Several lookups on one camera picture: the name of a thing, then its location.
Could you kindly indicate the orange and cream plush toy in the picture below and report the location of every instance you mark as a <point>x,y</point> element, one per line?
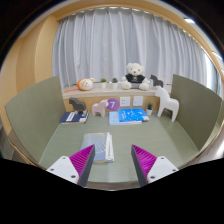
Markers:
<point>86,84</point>

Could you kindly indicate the white wall socket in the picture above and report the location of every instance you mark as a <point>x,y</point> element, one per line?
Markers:
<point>138,101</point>
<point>125,101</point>

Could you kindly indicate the small potted plant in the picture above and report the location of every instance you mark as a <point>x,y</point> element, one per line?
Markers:
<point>149,111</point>
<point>114,84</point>
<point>103,84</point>

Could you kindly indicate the wooden desk shelf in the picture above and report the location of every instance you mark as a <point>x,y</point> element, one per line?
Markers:
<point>96,93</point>

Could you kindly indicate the pink horse figurine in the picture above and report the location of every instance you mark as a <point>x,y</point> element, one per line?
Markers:
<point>99,108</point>

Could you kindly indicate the ceiling light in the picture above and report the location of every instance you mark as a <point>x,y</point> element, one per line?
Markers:
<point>189,20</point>

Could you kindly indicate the white teddy bear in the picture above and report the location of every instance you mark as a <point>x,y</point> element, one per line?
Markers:
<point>135,77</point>

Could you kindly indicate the light grey curtain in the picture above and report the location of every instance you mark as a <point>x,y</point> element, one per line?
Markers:
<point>116,43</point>

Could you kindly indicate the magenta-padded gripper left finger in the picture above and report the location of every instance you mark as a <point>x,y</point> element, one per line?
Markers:
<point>63,166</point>

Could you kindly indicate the bright blue book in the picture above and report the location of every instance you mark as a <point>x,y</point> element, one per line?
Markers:
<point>133,115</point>

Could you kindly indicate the purple round disc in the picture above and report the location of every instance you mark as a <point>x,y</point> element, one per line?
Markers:
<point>113,104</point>

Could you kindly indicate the large white horse figurine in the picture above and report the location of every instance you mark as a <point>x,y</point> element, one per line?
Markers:
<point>166,102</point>

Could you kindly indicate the small dark horse figurine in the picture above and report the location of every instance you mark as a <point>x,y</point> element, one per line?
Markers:
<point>156,81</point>

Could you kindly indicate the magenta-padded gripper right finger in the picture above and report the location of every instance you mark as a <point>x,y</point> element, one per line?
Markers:
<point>160,166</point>

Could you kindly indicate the dark grey horse figurine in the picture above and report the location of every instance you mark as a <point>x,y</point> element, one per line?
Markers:
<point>77,105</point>

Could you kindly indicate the blue towel with yellow print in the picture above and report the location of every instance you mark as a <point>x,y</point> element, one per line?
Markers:
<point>98,141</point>

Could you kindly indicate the green desk partition panel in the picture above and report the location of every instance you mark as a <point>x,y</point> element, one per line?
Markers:
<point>33,113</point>
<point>196,106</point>

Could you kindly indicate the light blue book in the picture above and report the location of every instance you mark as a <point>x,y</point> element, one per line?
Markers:
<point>113,118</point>

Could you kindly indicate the navy blue book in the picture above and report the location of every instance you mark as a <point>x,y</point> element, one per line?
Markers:
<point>71,117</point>

